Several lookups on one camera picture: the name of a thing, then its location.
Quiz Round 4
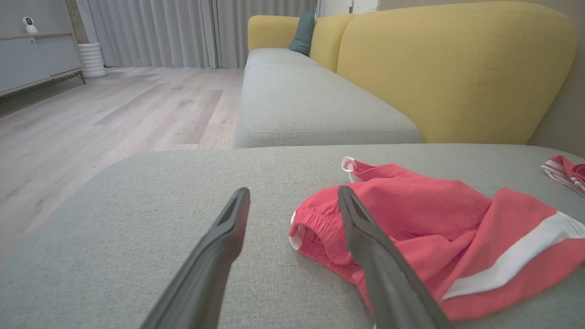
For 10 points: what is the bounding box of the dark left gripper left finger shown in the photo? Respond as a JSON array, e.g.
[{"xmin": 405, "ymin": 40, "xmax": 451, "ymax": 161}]
[{"xmin": 139, "ymin": 187, "xmax": 251, "ymax": 329}]

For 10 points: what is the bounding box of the yellow sofa armrest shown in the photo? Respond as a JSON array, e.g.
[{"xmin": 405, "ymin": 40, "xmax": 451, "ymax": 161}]
[{"xmin": 247, "ymin": 15, "xmax": 300, "ymax": 52}]

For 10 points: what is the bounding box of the red basketball shorts white trim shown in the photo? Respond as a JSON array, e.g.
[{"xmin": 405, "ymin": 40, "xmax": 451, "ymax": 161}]
[{"xmin": 288, "ymin": 156, "xmax": 585, "ymax": 321}]

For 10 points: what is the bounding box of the yellow sofa backrest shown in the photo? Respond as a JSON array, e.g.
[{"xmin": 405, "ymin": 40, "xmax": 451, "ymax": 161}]
[{"xmin": 310, "ymin": 1, "xmax": 578, "ymax": 144}]

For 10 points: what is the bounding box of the grey sofa seat cushion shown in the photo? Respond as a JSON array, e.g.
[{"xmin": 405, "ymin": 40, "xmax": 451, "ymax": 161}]
[{"xmin": 234, "ymin": 48, "xmax": 422, "ymax": 149}]

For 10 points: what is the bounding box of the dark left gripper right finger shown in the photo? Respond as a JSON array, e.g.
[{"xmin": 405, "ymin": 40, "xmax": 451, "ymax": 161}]
[{"xmin": 337, "ymin": 185, "xmax": 453, "ymax": 329}]

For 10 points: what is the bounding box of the yellow and grey sofa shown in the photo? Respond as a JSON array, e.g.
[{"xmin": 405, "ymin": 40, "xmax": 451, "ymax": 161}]
[{"xmin": 0, "ymin": 144, "xmax": 585, "ymax": 329}]

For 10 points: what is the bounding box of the long grey TV cabinet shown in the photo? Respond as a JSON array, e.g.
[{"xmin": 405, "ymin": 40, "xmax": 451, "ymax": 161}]
[{"xmin": 0, "ymin": 31, "xmax": 86, "ymax": 99}]

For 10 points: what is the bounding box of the red Bulls basketball jersey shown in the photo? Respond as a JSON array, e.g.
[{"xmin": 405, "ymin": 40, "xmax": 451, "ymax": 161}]
[{"xmin": 542, "ymin": 155, "xmax": 585, "ymax": 197}]

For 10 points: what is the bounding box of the white ribbed plant pot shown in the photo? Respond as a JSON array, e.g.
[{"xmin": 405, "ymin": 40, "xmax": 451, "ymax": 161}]
[{"xmin": 78, "ymin": 42, "xmax": 107, "ymax": 79}]

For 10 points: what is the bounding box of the teal throw pillow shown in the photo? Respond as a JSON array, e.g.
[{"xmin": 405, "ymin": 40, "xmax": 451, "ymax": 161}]
[{"xmin": 289, "ymin": 11, "xmax": 316, "ymax": 57}]

